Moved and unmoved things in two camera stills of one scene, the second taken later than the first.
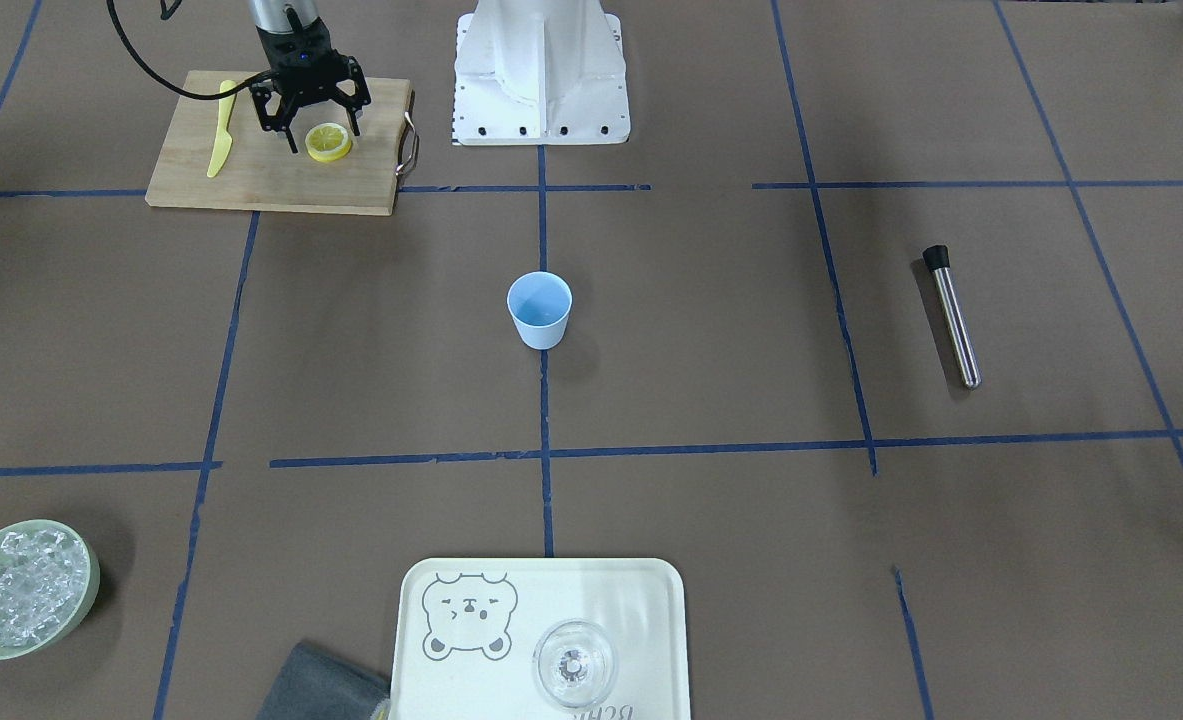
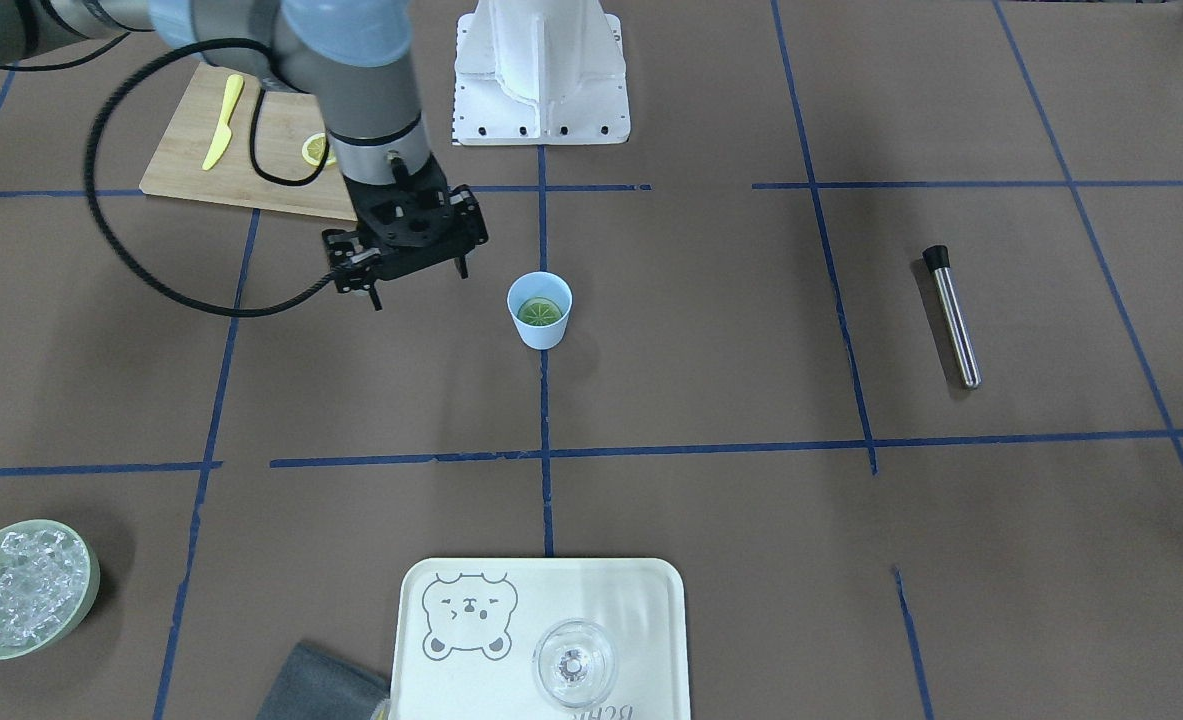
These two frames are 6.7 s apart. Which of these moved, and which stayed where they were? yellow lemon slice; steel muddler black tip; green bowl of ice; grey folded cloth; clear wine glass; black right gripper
Moved: black right gripper; yellow lemon slice
Stayed: clear wine glass; steel muddler black tip; green bowl of ice; grey folded cloth
